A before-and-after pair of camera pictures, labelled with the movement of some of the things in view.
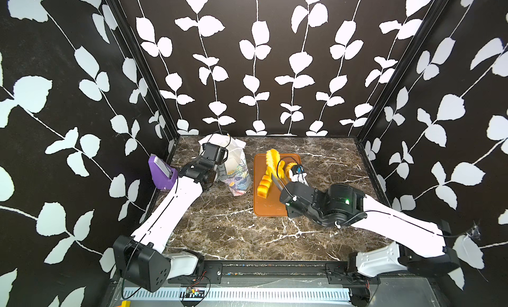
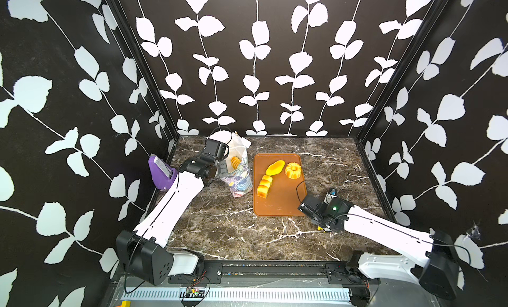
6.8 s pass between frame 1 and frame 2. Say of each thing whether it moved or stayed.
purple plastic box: stayed
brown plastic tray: stayed
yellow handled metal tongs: moved
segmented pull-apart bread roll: stayed
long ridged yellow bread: moved
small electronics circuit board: stayed
